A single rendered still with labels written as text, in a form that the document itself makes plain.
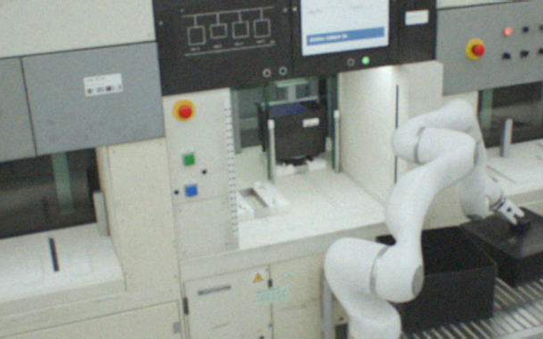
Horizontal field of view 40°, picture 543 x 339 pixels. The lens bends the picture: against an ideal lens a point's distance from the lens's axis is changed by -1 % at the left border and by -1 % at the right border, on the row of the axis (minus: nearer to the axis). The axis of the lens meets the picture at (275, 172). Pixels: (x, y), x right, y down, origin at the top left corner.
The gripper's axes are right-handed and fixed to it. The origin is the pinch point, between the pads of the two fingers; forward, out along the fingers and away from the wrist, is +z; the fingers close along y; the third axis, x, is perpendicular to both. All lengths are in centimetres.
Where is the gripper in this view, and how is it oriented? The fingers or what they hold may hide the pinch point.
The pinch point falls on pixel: (517, 223)
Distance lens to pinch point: 257.9
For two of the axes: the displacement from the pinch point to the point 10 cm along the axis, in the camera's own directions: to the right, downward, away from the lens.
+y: -4.4, -3.2, 8.4
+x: -6.0, 8.0, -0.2
